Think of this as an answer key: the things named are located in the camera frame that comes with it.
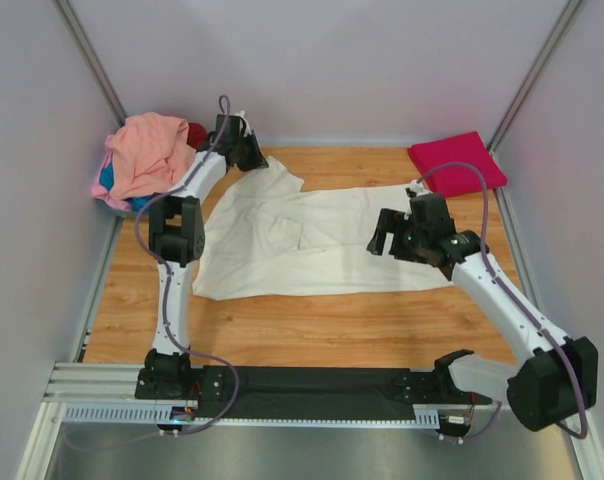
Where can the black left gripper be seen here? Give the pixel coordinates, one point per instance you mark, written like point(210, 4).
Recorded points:
point(256, 161)

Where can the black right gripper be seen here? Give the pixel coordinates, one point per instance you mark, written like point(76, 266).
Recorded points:
point(389, 222)

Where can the white t shirt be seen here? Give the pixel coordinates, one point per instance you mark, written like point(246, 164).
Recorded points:
point(266, 236)

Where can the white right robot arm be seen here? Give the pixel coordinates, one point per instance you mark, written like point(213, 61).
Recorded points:
point(554, 377)

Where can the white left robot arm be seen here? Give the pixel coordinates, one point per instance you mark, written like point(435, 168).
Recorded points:
point(176, 241)

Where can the dark red t shirt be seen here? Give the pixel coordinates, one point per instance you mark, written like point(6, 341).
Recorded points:
point(197, 135)

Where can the peach t shirt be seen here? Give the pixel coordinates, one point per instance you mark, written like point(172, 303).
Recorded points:
point(149, 154)

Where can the folded magenta t shirt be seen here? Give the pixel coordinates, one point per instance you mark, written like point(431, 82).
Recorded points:
point(456, 153)

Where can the blue t shirt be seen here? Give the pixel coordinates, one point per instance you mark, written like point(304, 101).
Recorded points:
point(138, 203)

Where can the pink t shirt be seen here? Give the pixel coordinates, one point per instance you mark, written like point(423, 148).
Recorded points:
point(103, 184)

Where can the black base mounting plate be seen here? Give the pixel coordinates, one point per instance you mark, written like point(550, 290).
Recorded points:
point(322, 393)

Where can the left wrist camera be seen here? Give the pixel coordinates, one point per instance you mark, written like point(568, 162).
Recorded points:
point(233, 126)

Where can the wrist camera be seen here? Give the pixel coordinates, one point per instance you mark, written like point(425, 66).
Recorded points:
point(429, 210)
point(233, 126)

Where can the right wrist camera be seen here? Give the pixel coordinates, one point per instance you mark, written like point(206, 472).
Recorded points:
point(429, 210)

